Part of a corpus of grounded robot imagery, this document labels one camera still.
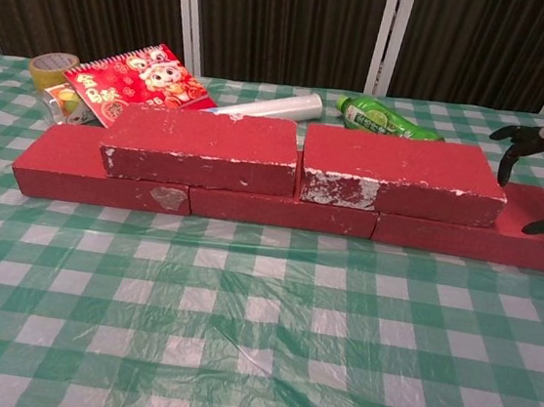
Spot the red brick front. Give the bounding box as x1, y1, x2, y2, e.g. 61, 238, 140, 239
296, 122, 515, 227

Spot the red brick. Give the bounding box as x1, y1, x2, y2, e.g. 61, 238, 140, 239
369, 169, 544, 271
95, 98, 307, 200
9, 118, 201, 217
296, 122, 515, 227
185, 184, 382, 240

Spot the green drink bottle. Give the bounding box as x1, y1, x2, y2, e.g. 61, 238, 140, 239
332, 92, 451, 144

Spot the clear plastic bag roll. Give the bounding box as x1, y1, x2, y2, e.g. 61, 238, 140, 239
215, 82, 325, 128

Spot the green white checked tablecloth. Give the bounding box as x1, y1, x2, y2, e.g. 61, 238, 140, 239
0, 50, 544, 407

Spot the red spiral desk calendar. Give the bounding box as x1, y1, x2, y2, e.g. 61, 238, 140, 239
57, 32, 225, 141

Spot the small clear fruit print box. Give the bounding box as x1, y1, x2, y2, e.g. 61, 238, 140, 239
39, 80, 101, 128

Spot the yellowish packing tape roll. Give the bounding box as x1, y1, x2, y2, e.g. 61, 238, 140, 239
24, 48, 81, 97

